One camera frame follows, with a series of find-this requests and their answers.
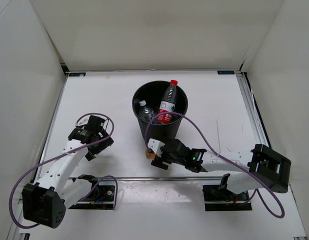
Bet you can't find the orange juice bottle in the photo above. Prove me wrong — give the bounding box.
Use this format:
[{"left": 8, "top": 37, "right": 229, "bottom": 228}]
[{"left": 145, "top": 149, "right": 156, "bottom": 160}]

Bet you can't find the clear bottle white label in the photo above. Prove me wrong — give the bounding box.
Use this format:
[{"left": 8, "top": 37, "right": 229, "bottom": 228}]
[{"left": 138, "top": 100, "right": 154, "bottom": 123}]

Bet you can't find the clear bottle red label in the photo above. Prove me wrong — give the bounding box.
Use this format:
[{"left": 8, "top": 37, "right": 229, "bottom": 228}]
[{"left": 156, "top": 80, "right": 178, "bottom": 125}]

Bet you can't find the clear bottle blue label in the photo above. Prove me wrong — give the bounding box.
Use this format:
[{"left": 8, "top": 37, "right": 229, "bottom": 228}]
[{"left": 151, "top": 112, "right": 162, "bottom": 125}]

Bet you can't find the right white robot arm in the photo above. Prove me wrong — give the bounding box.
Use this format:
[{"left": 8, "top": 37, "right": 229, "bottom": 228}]
[{"left": 147, "top": 138, "right": 292, "bottom": 200}]

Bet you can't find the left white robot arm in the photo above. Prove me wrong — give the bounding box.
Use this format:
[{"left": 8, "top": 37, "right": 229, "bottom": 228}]
[{"left": 22, "top": 115, "right": 114, "bottom": 229}]

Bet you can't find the black plastic waste bin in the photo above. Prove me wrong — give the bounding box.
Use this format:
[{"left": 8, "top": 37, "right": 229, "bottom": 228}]
[{"left": 132, "top": 80, "right": 182, "bottom": 143}]

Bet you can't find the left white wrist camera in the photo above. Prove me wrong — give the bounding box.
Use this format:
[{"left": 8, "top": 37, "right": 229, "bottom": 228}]
[{"left": 75, "top": 116, "right": 88, "bottom": 128}]

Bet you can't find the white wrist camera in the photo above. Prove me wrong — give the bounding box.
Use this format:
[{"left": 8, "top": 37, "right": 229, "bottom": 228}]
[
  {"left": 75, "top": 116, "right": 88, "bottom": 128},
  {"left": 147, "top": 138, "right": 165, "bottom": 157}
]

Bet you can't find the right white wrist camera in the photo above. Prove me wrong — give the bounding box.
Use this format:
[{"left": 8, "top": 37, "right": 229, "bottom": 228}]
[{"left": 147, "top": 138, "right": 165, "bottom": 157}]

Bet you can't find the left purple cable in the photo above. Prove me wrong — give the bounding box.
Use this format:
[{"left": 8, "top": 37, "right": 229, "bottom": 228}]
[{"left": 8, "top": 112, "right": 118, "bottom": 229}]

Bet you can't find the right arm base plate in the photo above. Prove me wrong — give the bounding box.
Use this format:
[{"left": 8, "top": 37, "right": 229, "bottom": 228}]
[{"left": 202, "top": 184, "right": 252, "bottom": 212}]

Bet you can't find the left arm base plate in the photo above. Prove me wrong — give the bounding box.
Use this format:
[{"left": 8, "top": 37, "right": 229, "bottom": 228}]
[{"left": 69, "top": 178, "right": 118, "bottom": 211}]

